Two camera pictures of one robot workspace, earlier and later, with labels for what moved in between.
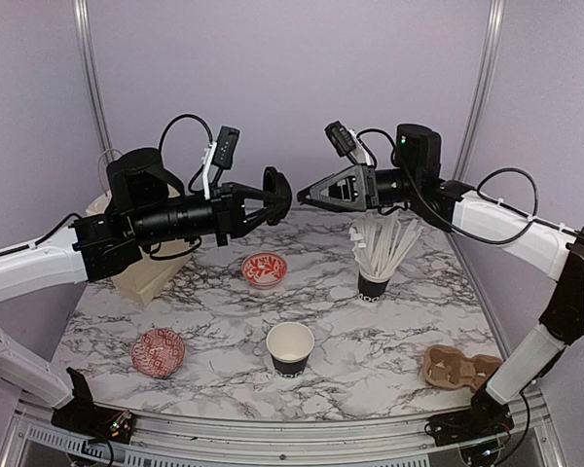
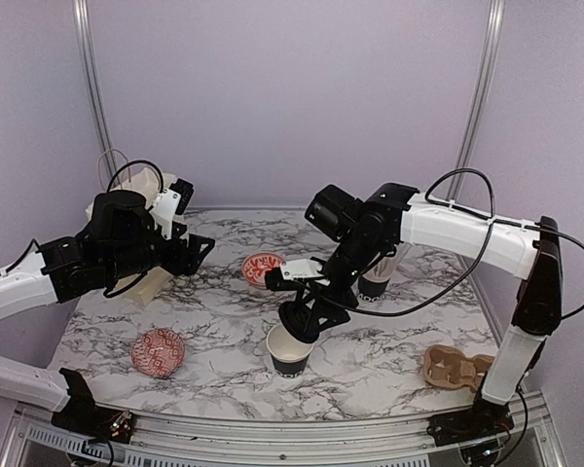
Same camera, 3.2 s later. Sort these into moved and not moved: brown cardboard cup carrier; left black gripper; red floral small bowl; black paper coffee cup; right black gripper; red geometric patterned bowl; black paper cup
Moved: left black gripper; right black gripper; black paper cup
Not moved: red geometric patterned bowl; brown cardboard cup carrier; red floral small bowl; black paper coffee cup
